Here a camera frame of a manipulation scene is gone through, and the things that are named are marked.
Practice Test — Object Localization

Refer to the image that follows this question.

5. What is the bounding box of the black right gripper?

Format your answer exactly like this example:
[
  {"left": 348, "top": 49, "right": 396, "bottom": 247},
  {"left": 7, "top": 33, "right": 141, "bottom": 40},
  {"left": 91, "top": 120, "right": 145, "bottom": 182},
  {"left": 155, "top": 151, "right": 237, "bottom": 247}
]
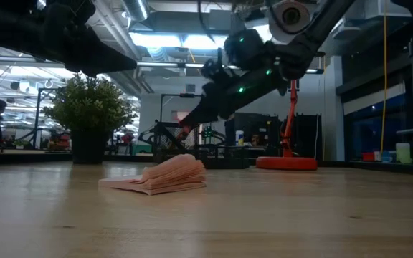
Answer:
[{"left": 181, "top": 28, "right": 286, "bottom": 128}]

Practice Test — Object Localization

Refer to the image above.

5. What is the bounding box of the potted green plant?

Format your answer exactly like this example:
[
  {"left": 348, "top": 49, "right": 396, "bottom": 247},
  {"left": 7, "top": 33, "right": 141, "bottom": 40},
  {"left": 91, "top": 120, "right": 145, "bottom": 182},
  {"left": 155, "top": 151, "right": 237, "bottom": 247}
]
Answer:
[{"left": 42, "top": 73, "right": 138, "bottom": 166}]

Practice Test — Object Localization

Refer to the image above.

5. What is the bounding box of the pink sticky note pad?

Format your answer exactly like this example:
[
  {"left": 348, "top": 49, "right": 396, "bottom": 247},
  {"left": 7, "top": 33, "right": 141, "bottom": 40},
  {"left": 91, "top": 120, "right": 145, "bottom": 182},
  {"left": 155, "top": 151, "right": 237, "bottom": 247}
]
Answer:
[{"left": 98, "top": 153, "right": 208, "bottom": 196}]

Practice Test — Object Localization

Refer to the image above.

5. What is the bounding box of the black metal frame stand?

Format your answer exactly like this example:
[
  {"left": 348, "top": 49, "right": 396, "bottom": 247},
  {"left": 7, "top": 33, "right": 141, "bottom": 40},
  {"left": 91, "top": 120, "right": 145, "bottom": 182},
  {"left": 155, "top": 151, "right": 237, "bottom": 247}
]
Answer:
[{"left": 159, "top": 92, "right": 204, "bottom": 123}]

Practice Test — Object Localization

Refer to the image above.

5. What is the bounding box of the red desk lamp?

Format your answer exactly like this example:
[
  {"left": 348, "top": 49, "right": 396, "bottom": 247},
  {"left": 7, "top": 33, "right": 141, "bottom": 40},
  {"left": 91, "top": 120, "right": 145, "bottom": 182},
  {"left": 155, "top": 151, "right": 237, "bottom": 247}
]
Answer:
[{"left": 255, "top": 0, "right": 319, "bottom": 171}]

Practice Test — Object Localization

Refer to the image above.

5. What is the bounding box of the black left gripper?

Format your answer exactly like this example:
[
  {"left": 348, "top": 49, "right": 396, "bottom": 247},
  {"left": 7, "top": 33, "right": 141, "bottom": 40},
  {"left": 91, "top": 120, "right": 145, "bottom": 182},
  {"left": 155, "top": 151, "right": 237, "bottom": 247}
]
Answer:
[{"left": 37, "top": 0, "right": 138, "bottom": 78}]

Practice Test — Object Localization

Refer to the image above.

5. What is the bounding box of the yellow cable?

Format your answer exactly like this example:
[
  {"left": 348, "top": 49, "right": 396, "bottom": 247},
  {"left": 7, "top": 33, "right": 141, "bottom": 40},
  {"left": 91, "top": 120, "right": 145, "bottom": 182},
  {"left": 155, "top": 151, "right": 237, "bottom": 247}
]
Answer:
[{"left": 379, "top": 0, "right": 389, "bottom": 156}]

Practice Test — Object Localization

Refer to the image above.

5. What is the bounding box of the black mesh desk organizer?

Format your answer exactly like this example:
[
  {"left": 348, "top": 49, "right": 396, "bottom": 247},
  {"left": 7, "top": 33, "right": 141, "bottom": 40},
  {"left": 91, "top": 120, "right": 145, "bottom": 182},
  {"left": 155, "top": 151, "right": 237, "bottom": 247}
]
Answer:
[{"left": 152, "top": 120, "right": 250, "bottom": 170}]

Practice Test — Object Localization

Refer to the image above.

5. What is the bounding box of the green cup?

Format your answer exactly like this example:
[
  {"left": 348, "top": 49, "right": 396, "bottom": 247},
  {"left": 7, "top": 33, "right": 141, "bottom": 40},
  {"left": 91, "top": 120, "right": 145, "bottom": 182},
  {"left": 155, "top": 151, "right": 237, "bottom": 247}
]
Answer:
[{"left": 395, "top": 142, "right": 413, "bottom": 165}]

